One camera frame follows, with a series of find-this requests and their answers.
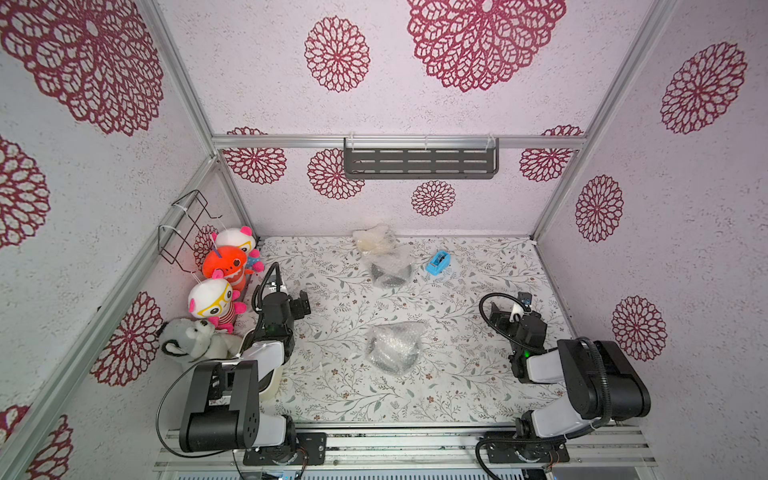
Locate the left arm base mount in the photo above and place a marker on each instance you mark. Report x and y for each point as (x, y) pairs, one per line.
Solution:
(302, 448)

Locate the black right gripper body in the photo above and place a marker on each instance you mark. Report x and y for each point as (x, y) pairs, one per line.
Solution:
(522, 335)

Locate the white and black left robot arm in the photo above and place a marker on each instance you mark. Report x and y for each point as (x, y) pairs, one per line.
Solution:
(222, 411)

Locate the grey slotted wall shelf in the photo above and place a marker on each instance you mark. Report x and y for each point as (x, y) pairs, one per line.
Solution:
(379, 161)

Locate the red monster plush toy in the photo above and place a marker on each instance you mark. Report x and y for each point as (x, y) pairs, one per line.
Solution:
(231, 262)

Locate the blue tape dispenser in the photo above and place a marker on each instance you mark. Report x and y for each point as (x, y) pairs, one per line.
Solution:
(438, 263)

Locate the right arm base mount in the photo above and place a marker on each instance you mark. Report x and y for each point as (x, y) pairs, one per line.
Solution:
(506, 447)

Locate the grey plush koala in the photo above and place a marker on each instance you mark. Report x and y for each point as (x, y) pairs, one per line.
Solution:
(186, 341)

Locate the cream rectangular tray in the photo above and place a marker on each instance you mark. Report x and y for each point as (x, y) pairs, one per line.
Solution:
(270, 384)

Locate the blue floral ceramic plate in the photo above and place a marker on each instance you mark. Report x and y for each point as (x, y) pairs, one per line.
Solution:
(391, 355)

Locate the white plush with blue dots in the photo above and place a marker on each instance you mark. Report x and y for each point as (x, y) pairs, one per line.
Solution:
(244, 239)

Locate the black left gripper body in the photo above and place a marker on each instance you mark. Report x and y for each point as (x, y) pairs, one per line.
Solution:
(298, 309)

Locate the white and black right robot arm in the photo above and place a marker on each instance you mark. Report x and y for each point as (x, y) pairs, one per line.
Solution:
(601, 385)

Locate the black wire wall basket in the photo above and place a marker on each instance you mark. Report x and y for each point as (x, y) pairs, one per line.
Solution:
(185, 242)

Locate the white plush with striped shirt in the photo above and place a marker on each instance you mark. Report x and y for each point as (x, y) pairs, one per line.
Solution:
(215, 300)

